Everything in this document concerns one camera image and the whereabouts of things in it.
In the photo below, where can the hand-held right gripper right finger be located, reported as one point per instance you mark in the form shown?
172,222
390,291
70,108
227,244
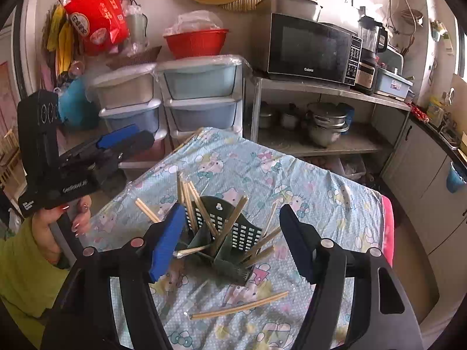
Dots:
297,244

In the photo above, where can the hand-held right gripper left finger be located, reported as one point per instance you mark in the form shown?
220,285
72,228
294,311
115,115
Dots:
168,244

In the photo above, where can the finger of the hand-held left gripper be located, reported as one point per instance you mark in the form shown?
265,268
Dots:
135,142
118,136

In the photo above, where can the clear pale stick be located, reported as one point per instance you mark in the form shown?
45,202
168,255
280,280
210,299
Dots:
271,215
193,251

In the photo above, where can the wooden chopstick pair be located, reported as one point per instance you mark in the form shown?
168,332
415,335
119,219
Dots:
147,210
237,306
204,209
266,238
186,204
230,226

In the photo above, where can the green plastic utensil basket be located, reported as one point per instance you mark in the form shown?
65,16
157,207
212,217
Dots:
226,264

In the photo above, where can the person's left forearm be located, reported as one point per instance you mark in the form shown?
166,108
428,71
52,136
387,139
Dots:
22,280

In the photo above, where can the person's left hand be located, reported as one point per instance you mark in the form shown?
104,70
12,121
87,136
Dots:
80,215

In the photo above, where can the wooden chair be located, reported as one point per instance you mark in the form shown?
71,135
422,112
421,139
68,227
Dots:
9,156

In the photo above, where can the drawer tower with cream drawer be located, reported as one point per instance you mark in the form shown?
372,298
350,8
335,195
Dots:
124,87

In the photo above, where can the blue plastic bag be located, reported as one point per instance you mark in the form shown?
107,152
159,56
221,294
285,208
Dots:
78,104

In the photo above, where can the thin wooden sticks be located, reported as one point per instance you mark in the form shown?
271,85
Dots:
189,140

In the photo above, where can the printed blue cartoon blanket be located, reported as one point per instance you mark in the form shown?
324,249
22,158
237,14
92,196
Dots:
310,189

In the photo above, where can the wicker tray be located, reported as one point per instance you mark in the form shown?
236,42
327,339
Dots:
135,58

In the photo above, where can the pink blanket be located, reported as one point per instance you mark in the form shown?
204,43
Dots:
387,226

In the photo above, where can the clear plastic storage box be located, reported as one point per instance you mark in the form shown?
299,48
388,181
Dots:
348,167

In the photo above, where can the yellow hanging gloves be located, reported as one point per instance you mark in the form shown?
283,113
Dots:
60,40

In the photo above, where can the plastic wrapped cup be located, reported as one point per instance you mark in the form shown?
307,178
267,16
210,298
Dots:
137,29

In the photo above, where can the red plastic basin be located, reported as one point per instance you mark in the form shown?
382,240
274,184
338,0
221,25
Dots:
195,43

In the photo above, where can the red shopping bag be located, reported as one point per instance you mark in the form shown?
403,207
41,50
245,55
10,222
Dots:
95,18

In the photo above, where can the stacked steel pots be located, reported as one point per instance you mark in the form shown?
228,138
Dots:
326,125

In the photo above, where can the small lidded pot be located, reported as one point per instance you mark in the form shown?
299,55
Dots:
265,117

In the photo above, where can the clear plastic bags in basin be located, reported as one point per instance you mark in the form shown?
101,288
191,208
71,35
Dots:
197,20

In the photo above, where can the white kitchen cabinets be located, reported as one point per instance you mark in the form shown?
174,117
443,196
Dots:
419,175

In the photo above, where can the metal shelf rack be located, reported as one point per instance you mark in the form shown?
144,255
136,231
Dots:
328,93

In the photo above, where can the blue hanging bin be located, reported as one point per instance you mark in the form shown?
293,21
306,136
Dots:
456,178

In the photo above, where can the red patterned cloth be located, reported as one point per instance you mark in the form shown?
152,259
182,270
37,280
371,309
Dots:
419,112

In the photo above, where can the blue dish drainer box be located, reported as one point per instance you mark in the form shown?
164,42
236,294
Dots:
394,84

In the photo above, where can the black microwave oven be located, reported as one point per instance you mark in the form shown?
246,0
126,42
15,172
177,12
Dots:
302,47

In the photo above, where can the black blender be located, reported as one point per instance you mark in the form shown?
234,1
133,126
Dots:
370,54

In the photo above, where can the pale green countertop appliance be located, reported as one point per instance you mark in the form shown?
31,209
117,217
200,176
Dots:
392,60

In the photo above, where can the steel pot with lid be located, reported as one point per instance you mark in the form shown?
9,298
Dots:
297,7

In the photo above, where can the window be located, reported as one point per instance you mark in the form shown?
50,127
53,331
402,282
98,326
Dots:
460,43

